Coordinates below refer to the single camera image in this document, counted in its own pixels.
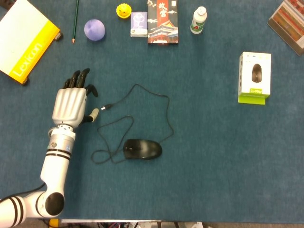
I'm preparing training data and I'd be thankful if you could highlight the dark palace print box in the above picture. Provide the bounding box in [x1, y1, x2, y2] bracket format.
[147, 0, 179, 46]

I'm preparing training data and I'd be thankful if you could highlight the white green mouse packaging box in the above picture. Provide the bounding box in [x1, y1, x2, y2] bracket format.
[237, 51, 272, 105]

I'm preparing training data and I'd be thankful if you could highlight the green pencil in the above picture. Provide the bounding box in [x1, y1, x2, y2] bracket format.
[71, 0, 79, 44]

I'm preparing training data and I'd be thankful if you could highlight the white yellow Lexicon book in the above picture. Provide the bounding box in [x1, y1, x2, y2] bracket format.
[0, 0, 60, 85]

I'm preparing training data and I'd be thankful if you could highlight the striped box at corner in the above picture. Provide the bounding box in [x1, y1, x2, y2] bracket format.
[267, 0, 304, 57]

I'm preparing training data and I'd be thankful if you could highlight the purple-blue ball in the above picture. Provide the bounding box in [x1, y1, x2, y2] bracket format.
[84, 19, 106, 41]

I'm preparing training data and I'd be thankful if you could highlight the yellow duck toy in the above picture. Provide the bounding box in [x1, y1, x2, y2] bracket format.
[116, 3, 133, 19]

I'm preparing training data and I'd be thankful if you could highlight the black computer mouse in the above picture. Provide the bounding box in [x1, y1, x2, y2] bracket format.
[123, 139, 163, 160]

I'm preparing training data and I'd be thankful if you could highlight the white blue tissue pack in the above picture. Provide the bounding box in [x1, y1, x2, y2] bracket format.
[130, 11, 148, 38]

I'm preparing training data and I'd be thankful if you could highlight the black mouse cable with USB plug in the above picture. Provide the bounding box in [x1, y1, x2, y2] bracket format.
[91, 84, 175, 165]

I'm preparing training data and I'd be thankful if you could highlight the black book stand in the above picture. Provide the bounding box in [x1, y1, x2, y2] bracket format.
[22, 31, 64, 86]

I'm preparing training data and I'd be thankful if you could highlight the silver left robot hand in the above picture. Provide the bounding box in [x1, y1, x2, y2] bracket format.
[51, 68, 100, 128]

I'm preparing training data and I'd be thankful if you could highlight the white drink bottle green label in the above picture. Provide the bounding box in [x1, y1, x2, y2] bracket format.
[190, 6, 208, 35]

